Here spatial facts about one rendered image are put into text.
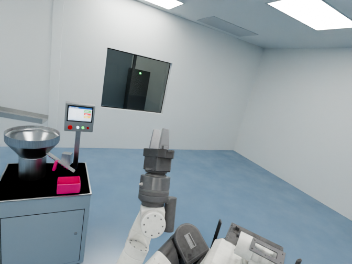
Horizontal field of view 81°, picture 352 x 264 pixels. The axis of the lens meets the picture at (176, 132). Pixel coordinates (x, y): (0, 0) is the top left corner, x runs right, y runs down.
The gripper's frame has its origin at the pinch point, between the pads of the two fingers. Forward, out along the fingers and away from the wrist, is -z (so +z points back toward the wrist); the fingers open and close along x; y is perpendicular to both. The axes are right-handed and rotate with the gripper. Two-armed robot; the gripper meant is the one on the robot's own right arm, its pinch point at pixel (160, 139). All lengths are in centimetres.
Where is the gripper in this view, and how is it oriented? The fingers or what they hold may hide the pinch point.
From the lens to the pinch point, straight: 63.1
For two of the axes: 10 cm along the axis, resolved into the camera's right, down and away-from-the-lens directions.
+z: -1.0, 9.9, -1.3
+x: 5.8, -0.5, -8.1
